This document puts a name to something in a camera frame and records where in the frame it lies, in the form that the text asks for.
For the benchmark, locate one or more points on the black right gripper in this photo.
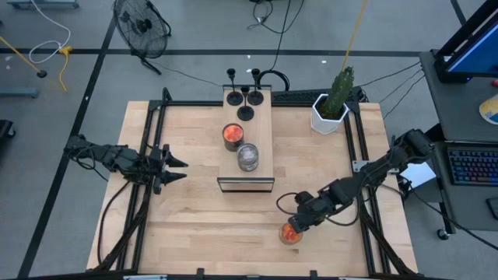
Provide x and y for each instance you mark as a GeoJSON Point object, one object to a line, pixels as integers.
{"type": "Point", "coordinates": [313, 210]}

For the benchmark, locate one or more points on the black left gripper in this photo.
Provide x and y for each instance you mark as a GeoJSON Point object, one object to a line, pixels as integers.
{"type": "Point", "coordinates": [157, 169]}

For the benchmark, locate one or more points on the orange candle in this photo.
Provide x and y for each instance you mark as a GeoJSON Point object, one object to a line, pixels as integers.
{"type": "Point", "coordinates": [290, 237]}
{"type": "Point", "coordinates": [233, 134]}

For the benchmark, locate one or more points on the silver grey candle jar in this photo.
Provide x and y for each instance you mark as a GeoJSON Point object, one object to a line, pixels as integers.
{"type": "Point", "coordinates": [247, 156]}

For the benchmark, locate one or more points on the black candlestick holder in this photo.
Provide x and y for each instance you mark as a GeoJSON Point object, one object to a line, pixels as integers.
{"type": "Point", "coordinates": [245, 113]}
{"type": "Point", "coordinates": [254, 98]}

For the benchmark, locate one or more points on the black round lid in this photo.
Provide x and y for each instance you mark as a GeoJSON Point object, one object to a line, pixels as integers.
{"type": "Point", "coordinates": [234, 99]}

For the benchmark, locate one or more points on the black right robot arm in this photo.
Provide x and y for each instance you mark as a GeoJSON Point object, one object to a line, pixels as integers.
{"type": "Point", "coordinates": [350, 186]}

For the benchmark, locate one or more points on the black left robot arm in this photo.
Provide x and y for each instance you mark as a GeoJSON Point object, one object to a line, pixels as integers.
{"type": "Point", "coordinates": [116, 159]}

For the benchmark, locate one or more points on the white hexagonal plant pot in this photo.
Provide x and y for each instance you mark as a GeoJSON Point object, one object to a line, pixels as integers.
{"type": "Point", "coordinates": [321, 124]}

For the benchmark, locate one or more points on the white box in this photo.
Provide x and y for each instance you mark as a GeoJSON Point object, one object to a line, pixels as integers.
{"type": "Point", "coordinates": [420, 173]}

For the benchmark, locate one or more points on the black power strip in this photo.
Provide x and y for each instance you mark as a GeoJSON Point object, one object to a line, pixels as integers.
{"type": "Point", "coordinates": [288, 96]}

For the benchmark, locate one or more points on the black desk caster wheel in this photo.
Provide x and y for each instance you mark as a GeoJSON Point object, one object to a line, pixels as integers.
{"type": "Point", "coordinates": [442, 233]}

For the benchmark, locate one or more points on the black floor fan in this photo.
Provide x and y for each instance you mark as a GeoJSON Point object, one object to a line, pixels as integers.
{"type": "Point", "coordinates": [144, 25]}

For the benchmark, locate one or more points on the grey floor bar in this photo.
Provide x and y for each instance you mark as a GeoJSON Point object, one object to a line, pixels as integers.
{"type": "Point", "coordinates": [19, 92]}

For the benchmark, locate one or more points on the black floor object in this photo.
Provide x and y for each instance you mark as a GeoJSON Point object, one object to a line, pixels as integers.
{"type": "Point", "coordinates": [4, 130]}

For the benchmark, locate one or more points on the backlit rainbow keyboard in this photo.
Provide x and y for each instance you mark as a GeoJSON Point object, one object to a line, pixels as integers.
{"type": "Point", "coordinates": [474, 165]}

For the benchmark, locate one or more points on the grey desk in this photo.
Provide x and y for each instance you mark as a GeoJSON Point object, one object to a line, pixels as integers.
{"type": "Point", "coordinates": [463, 116]}

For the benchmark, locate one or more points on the yellow white blue disc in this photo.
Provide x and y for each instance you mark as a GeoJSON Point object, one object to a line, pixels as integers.
{"type": "Point", "coordinates": [491, 110]}

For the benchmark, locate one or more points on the small red object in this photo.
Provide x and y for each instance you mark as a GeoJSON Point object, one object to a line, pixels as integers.
{"type": "Point", "coordinates": [495, 83]}

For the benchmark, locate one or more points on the black computer monitor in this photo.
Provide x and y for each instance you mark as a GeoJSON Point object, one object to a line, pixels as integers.
{"type": "Point", "coordinates": [474, 54]}

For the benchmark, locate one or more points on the black aluminium table frame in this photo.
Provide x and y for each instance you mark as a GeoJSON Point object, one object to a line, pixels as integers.
{"type": "Point", "coordinates": [214, 103]}

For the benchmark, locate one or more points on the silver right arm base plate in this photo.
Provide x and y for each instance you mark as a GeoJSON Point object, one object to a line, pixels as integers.
{"type": "Point", "coordinates": [357, 166]}

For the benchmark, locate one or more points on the wooden shelf with black frame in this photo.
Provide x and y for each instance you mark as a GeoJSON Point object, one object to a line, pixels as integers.
{"type": "Point", "coordinates": [261, 124]}

